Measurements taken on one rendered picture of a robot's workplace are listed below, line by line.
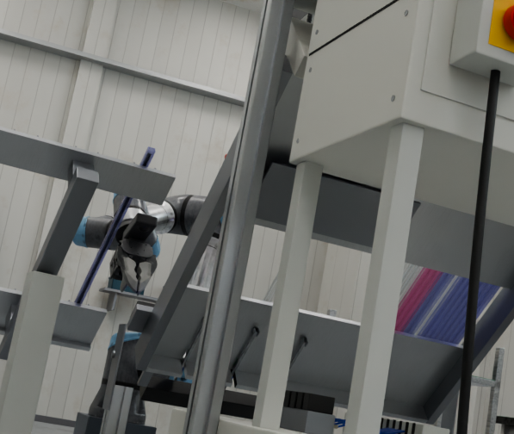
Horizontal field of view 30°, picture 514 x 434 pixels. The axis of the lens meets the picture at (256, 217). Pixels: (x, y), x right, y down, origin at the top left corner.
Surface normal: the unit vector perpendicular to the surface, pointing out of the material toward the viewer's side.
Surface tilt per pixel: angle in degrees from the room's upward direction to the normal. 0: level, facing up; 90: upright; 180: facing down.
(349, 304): 90
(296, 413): 90
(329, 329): 136
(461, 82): 90
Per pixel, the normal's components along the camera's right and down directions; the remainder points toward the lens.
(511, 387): -0.93, -0.22
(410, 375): 0.14, 0.61
